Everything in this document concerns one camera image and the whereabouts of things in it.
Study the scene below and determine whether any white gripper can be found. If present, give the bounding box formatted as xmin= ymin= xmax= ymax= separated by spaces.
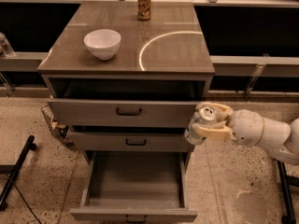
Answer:
xmin=192 ymin=102 xmax=263 ymax=147

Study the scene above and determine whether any green white 7up can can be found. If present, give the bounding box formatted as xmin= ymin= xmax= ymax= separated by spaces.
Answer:
xmin=184 ymin=105 xmax=217 ymax=145

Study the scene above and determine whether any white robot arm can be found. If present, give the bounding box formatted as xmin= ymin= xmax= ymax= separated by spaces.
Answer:
xmin=185 ymin=102 xmax=299 ymax=165

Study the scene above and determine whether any grey drawer cabinet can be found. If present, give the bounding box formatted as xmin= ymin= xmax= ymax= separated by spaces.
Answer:
xmin=38 ymin=1 xmax=215 ymax=96

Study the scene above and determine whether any grey open bottom drawer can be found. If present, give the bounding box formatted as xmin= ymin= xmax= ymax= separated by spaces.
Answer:
xmin=70 ymin=151 xmax=198 ymax=224

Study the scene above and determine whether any grey middle drawer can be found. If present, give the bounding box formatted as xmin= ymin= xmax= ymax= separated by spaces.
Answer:
xmin=70 ymin=126 xmax=194 ymax=152

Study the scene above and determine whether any brown patterned drink can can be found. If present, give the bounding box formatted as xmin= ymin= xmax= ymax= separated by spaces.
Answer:
xmin=137 ymin=0 xmax=151 ymax=21

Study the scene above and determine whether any grey top drawer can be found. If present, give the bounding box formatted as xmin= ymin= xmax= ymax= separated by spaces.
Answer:
xmin=48 ymin=98 xmax=197 ymax=128

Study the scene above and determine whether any black right stand leg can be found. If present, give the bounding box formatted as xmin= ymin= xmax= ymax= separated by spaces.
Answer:
xmin=278 ymin=161 xmax=299 ymax=224

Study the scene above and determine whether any black stand leg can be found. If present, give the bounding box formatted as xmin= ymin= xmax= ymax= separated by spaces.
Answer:
xmin=0 ymin=135 xmax=37 ymax=211
xmin=278 ymin=161 xmax=299 ymax=224

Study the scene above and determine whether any white ceramic bowl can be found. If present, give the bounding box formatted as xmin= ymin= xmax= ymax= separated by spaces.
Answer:
xmin=83 ymin=29 xmax=121 ymax=60

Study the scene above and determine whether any black left stand leg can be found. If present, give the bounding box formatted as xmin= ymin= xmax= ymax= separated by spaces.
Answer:
xmin=0 ymin=135 xmax=37 ymax=211

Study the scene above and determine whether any clear plastic bottle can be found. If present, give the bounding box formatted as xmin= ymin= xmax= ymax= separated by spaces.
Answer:
xmin=0 ymin=33 xmax=15 ymax=57

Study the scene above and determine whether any wire mesh basket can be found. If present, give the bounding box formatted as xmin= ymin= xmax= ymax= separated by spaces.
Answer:
xmin=41 ymin=105 xmax=74 ymax=148

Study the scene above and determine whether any black floor cable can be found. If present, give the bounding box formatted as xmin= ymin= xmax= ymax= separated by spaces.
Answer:
xmin=6 ymin=171 xmax=43 ymax=224

